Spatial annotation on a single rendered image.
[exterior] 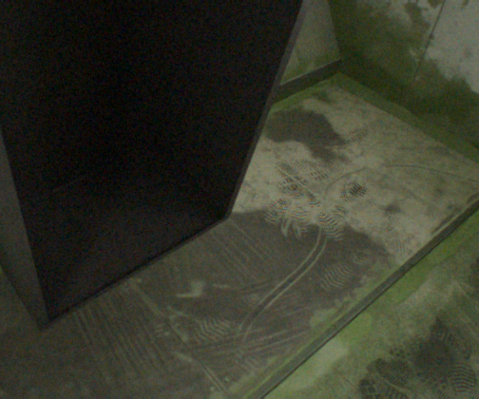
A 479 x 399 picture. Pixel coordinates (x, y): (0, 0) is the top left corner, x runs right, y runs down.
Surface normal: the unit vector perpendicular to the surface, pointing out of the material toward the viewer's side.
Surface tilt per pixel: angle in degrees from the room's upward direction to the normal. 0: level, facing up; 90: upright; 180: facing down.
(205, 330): 0
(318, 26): 57
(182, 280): 0
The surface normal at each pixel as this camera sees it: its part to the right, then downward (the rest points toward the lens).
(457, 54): -0.77, 0.42
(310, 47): 0.56, 0.08
